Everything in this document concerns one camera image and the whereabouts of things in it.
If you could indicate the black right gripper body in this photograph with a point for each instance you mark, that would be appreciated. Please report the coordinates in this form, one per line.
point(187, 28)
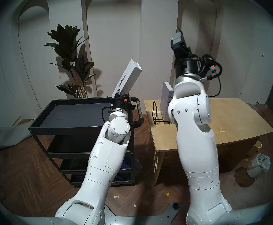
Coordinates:
point(190, 65)

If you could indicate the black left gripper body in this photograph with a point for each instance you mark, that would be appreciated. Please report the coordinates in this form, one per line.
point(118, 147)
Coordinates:
point(120, 103)

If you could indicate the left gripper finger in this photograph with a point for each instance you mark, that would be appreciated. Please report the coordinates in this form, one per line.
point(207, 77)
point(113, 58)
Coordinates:
point(125, 95)
point(110, 98)

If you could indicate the white Statue of Liberty book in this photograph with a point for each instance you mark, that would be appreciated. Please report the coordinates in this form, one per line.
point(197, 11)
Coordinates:
point(129, 74)

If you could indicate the white Discontent book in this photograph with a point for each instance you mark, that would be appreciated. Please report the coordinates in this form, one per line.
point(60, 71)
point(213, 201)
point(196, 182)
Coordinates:
point(167, 98)

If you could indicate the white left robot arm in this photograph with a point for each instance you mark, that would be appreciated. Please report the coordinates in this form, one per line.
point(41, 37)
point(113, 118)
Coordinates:
point(103, 161)

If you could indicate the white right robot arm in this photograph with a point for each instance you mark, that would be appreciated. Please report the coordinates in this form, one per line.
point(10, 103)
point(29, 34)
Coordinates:
point(197, 144)

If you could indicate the black metal utility cart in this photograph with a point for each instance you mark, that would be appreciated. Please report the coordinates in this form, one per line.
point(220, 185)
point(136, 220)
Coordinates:
point(80, 114)

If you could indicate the white plant tag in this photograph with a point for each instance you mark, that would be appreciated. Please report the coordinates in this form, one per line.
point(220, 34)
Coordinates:
point(72, 65)

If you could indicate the light wooden table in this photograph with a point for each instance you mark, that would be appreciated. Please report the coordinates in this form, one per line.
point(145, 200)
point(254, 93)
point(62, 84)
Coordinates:
point(235, 119)

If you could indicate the tall dark green plant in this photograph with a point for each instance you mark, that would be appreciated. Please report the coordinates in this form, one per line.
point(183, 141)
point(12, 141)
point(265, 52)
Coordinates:
point(66, 44)

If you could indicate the clear plastic storage box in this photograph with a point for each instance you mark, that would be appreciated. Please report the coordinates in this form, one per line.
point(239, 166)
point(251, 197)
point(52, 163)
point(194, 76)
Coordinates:
point(252, 106)

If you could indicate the yellow paper cup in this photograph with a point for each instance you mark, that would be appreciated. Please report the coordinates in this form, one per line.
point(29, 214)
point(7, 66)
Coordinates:
point(257, 147)

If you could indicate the grey floor cushion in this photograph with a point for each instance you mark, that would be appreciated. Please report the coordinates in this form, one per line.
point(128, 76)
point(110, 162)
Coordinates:
point(7, 137)

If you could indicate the black star knob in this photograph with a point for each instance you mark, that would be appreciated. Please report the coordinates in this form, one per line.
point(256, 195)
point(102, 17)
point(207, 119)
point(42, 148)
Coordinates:
point(175, 206)

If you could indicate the white trash bin with bag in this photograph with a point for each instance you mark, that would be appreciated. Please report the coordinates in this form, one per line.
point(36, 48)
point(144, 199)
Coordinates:
point(258, 166)

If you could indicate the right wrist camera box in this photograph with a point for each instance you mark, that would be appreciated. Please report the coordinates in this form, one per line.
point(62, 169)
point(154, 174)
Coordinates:
point(176, 40)

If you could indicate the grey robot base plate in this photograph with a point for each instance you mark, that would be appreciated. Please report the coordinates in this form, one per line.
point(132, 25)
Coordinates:
point(138, 218)

